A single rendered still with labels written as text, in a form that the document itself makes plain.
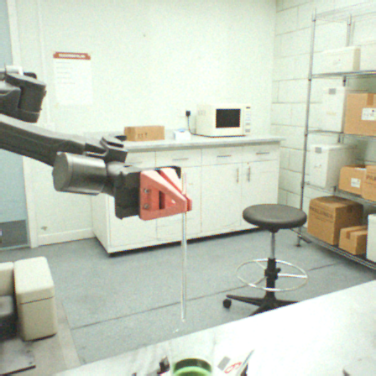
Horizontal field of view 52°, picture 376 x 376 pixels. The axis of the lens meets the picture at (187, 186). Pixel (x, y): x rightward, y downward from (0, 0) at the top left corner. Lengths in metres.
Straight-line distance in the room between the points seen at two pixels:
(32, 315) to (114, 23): 2.61
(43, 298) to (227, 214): 2.22
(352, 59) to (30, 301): 2.52
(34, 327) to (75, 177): 1.08
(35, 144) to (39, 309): 0.96
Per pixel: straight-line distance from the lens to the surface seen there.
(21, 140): 0.67
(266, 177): 3.60
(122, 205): 0.52
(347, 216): 3.22
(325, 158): 3.10
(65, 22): 3.47
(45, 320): 1.56
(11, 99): 1.00
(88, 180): 0.56
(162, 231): 3.19
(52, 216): 3.53
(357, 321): 0.97
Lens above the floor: 1.23
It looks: 13 degrees down
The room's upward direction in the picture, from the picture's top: straight up
